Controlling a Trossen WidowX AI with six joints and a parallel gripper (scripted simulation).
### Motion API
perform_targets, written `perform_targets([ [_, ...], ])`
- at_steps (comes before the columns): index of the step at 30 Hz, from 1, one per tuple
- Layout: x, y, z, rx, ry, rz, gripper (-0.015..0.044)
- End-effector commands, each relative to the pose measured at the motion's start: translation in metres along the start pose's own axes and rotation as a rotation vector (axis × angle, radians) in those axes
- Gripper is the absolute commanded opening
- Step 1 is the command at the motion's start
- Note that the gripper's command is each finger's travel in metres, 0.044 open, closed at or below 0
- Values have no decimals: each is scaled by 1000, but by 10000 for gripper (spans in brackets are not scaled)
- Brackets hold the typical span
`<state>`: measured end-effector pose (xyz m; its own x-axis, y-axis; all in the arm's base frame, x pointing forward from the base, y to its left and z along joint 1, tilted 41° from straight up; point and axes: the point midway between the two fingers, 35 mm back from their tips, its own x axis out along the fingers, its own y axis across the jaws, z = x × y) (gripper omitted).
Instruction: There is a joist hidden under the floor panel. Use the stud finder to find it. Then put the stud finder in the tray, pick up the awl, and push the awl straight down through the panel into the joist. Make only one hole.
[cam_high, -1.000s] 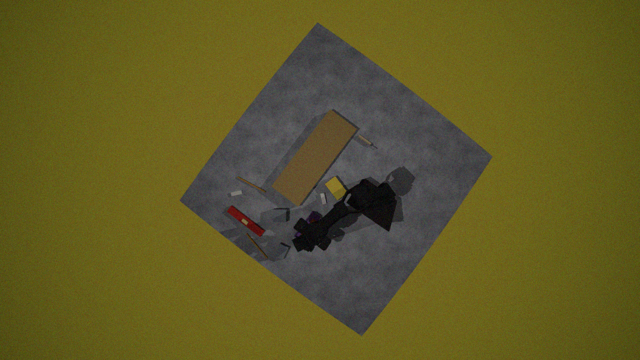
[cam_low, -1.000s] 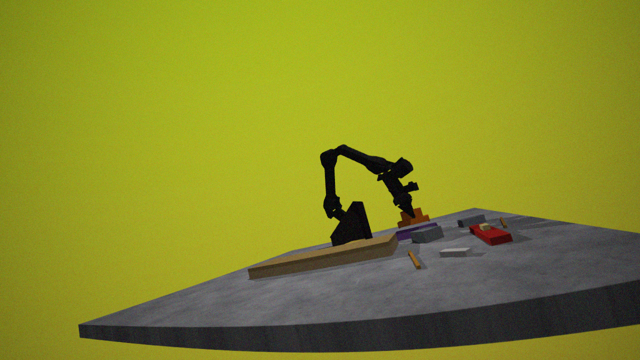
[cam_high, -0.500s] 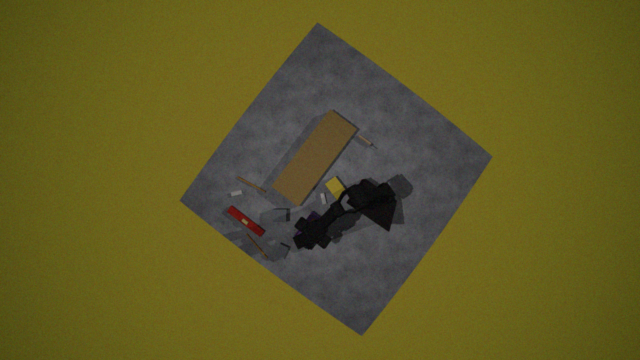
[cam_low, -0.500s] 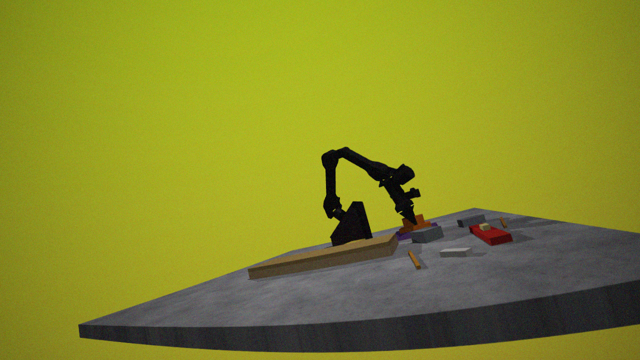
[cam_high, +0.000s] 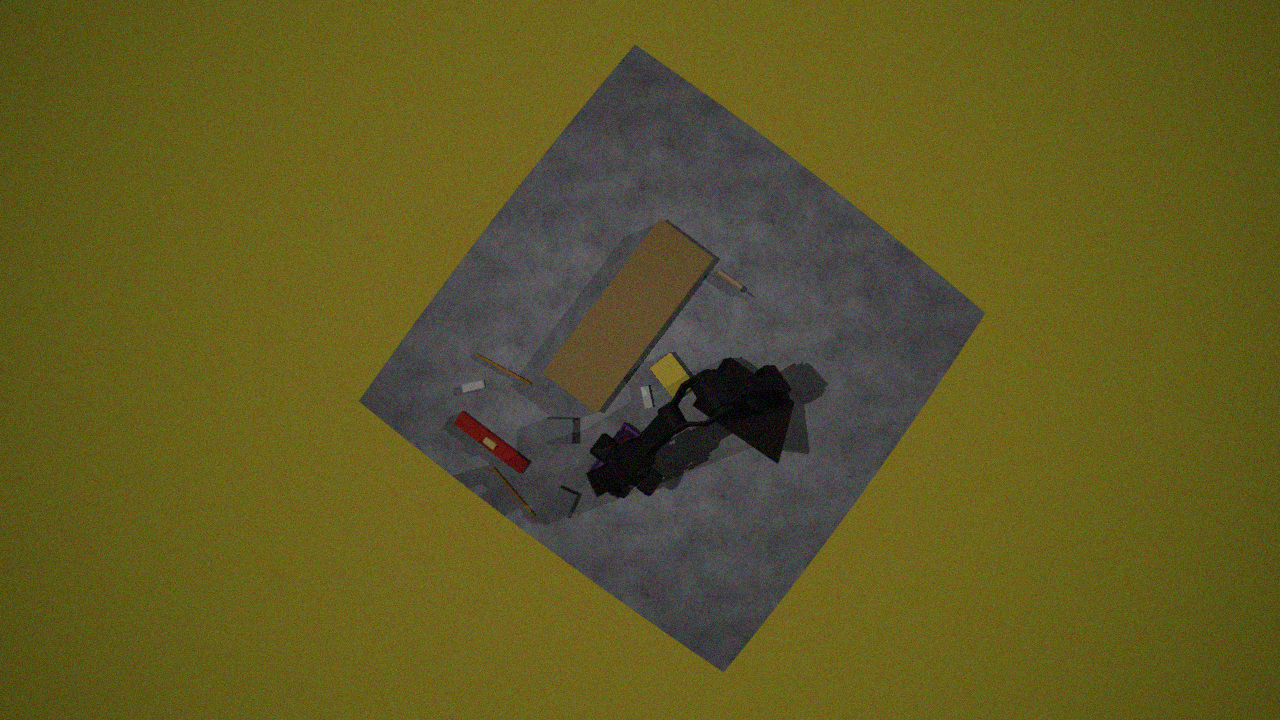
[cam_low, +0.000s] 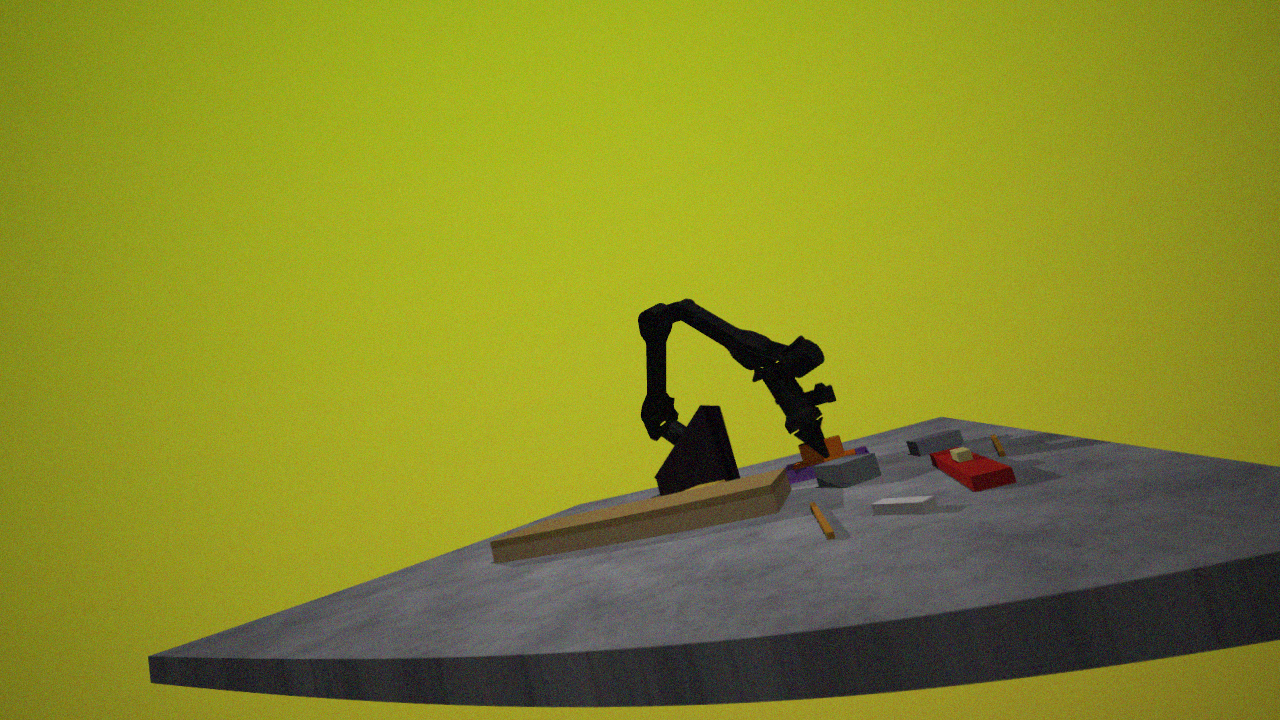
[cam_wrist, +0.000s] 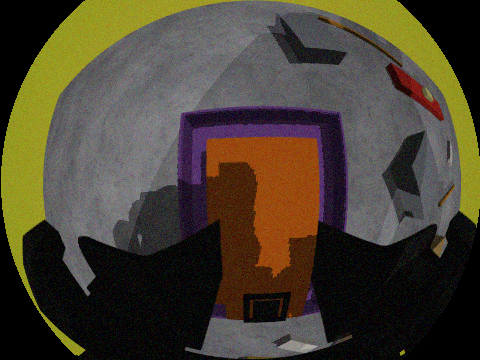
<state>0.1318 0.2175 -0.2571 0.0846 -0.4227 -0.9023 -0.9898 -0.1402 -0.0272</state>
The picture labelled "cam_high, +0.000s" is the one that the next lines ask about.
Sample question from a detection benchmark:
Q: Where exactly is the red flat block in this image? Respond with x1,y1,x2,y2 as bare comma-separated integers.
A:
453,411,530,474

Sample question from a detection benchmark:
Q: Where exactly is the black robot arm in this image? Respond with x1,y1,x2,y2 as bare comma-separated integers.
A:
586,365,791,498

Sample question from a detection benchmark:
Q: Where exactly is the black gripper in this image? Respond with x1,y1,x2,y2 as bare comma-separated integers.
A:
590,434,663,496

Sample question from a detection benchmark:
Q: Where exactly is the yellow rectangular block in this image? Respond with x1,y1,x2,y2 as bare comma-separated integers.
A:
650,352,690,398

